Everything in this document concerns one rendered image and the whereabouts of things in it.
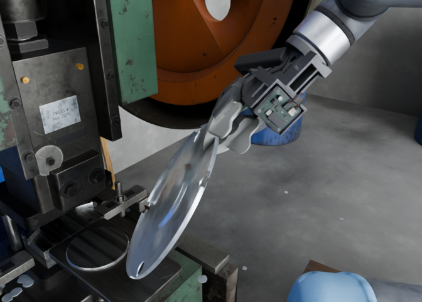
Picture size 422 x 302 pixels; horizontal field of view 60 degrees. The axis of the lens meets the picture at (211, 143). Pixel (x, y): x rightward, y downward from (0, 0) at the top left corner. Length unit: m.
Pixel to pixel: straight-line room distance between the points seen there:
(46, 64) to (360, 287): 0.55
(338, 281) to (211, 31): 0.66
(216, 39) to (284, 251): 1.32
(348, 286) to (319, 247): 1.70
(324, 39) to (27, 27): 0.48
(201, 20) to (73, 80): 0.34
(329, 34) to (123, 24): 0.35
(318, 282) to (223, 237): 1.69
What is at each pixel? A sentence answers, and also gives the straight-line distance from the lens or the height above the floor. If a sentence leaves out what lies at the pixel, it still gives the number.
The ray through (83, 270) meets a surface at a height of 0.78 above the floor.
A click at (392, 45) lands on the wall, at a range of 3.76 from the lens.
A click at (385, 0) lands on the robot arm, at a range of 0.48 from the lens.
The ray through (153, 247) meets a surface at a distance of 0.61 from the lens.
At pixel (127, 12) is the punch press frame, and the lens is 0.70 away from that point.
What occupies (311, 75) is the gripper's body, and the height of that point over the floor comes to 1.17.
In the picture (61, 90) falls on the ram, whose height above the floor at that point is 1.11.
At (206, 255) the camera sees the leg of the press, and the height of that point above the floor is 0.64.
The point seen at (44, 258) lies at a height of 0.76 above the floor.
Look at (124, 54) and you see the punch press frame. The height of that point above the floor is 1.15.
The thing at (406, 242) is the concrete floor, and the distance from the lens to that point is 2.20.
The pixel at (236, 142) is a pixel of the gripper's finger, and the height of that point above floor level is 1.06.
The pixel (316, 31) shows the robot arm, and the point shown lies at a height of 1.22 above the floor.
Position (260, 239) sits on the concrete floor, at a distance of 1.99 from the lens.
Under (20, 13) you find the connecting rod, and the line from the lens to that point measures 0.68.
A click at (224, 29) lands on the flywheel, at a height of 1.17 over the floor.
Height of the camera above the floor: 1.31
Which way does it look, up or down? 27 degrees down
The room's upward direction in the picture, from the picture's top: straight up
